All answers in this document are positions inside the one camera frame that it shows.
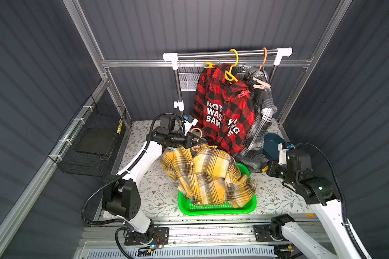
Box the orange plastic hanger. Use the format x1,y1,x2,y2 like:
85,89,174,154
190,127,204,154

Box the yellow plaid long-sleeve shirt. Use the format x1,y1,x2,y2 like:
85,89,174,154
160,145,257,208

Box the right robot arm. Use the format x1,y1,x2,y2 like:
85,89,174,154
266,142,371,259

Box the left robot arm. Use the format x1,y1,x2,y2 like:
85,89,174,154
81,112,198,234

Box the yellow plastic hanger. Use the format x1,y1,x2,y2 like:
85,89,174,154
225,49,239,82

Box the grey plaid long-sleeve shirt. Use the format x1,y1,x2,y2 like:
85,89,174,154
234,66,277,173

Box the brown orange hanger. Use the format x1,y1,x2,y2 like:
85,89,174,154
259,47,268,70

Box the dark teal plastic bin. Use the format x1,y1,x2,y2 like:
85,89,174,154
263,133,286,161

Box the steel clothes rack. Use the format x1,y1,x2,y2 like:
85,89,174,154
163,47,293,130

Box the red black plaid shirt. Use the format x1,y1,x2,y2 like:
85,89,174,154
192,63,255,155

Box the floral table mat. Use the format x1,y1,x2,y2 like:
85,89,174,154
119,120,315,219

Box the green perforated plastic tray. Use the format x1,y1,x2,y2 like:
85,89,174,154
170,160,257,216

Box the yellow object in basket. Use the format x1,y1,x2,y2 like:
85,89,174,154
116,118,123,135

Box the red clothespin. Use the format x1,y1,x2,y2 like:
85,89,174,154
237,90,250,98

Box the small yellow clothespin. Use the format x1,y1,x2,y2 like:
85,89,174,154
205,62,215,68

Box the pink clothespin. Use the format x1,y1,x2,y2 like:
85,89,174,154
252,77,271,89

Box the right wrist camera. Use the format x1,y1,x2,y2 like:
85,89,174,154
278,142,295,165

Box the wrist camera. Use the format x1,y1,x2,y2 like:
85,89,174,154
183,115,198,134
278,142,295,165

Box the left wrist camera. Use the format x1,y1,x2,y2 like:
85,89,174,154
183,115,198,134

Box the white mesh wire basket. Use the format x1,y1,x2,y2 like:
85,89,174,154
179,72,201,92

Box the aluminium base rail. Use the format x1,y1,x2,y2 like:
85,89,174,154
74,213,354,259

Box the black wire wall basket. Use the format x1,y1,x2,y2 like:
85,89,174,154
49,99,126,177

